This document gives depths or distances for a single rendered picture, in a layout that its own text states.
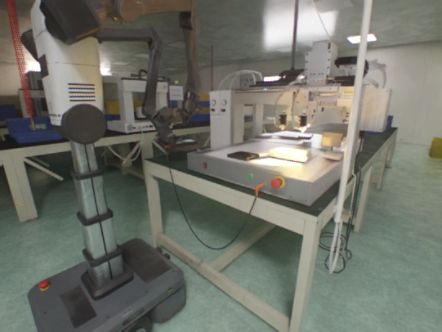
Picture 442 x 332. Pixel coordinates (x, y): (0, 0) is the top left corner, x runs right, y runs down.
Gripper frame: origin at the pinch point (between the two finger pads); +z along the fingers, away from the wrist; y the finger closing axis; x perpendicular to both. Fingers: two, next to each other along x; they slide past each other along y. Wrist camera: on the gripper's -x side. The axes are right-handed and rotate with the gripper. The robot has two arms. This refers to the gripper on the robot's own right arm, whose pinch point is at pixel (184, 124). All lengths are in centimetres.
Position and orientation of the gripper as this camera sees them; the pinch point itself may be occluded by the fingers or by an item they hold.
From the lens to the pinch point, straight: 140.2
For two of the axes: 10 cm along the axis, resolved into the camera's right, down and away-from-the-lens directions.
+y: -7.5, -1.9, 6.4
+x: -6.4, -0.5, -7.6
